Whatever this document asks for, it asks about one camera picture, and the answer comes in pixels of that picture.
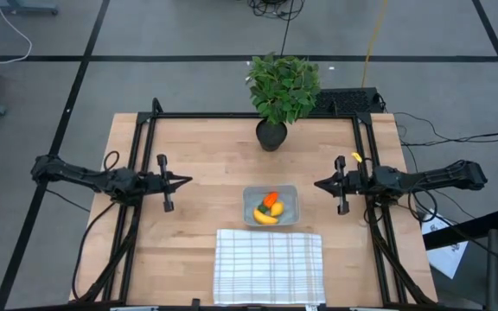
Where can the green potted plant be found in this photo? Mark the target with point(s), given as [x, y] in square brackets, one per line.
[281, 90]

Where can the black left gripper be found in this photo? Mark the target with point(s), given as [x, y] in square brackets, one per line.
[151, 183]

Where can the yellow toy lemon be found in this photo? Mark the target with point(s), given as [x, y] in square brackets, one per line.
[277, 209]

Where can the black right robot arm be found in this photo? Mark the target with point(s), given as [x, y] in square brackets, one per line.
[439, 176]

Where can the black perforated computer box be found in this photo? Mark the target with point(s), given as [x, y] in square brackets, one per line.
[346, 101]

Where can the white checked dish towel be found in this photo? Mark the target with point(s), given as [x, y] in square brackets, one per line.
[268, 268]

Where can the black metal table frame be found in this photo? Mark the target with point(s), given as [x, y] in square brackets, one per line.
[231, 115]

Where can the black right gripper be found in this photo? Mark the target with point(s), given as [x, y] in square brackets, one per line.
[359, 181]

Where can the orange toy carrot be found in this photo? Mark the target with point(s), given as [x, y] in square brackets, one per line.
[270, 199]

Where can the grey cart base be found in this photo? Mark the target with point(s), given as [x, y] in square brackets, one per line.
[20, 6]

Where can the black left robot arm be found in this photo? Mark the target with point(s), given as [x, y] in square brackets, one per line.
[80, 175]

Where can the grey plastic tupperware container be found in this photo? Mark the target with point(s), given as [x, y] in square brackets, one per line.
[290, 198]

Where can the yellow toy banana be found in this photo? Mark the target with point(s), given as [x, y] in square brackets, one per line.
[264, 218]

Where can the yellow tag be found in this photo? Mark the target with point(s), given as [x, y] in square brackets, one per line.
[356, 156]

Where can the white paper sheets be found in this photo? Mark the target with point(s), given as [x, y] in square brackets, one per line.
[448, 255]

